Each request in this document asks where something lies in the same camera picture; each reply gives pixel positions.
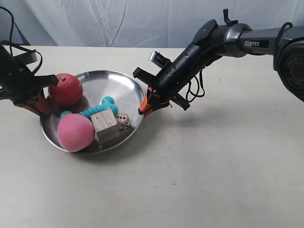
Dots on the red toy apple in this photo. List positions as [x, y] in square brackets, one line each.
[68, 91]

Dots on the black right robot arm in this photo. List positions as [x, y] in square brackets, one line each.
[213, 41]

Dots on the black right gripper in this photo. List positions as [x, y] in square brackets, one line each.
[172, 77]

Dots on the round steel plate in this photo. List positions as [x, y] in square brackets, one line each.
[127, 94]

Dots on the white backdrop cloth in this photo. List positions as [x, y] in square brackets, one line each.
[133, 23]

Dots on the wooden die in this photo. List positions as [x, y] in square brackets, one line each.
[123, 121]

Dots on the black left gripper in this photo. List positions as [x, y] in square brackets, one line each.
[21, 86]

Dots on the wooden cube block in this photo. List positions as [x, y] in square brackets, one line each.
[105, 125]

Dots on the pink foam ball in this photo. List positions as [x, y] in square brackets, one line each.
[75, 132]

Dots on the teal rubber bone toy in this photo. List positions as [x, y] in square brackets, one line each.
[107, 103]

